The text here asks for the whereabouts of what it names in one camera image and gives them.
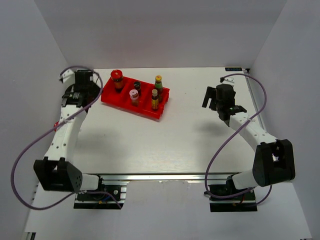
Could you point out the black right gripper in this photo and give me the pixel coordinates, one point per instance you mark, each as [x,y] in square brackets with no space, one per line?
[210,93]

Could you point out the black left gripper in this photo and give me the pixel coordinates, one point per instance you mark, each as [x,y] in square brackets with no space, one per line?
[95,90]

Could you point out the red-cap dark sauce jar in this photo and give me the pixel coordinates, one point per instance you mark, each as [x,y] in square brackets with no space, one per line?
[117,77]

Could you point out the pink-cap spice jar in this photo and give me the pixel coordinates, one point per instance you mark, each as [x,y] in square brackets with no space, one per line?
[134,97]

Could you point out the black-cap spice shaker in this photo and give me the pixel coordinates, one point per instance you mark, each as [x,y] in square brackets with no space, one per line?
[137,86]

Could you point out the green-label red sauce bottle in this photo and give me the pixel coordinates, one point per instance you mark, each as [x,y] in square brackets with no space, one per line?
[159,87]

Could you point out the yellow-label dark sauce bottle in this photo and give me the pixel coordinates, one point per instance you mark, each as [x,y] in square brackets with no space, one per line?
[154,99]

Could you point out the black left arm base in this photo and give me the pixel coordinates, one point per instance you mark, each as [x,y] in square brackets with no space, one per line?
[110,195]

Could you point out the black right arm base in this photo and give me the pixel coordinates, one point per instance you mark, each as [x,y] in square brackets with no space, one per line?
[225,198]

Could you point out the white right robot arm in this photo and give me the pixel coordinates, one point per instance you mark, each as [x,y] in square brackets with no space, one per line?
[274,158]

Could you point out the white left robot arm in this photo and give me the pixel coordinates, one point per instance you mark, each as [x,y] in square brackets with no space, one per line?
[56,171]

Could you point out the right blue table label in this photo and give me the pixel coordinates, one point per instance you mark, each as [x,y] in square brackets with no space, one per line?
[233,69]

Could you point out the red three-compartment plastic tray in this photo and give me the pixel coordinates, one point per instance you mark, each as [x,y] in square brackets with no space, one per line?
[121,100]

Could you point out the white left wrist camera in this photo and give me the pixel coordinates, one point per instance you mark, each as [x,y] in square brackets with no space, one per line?
[68,77]

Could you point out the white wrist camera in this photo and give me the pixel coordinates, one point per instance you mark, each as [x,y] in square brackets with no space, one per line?
[68,77]
[227,81]

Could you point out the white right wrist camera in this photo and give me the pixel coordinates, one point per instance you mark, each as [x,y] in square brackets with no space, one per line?
[227,81]

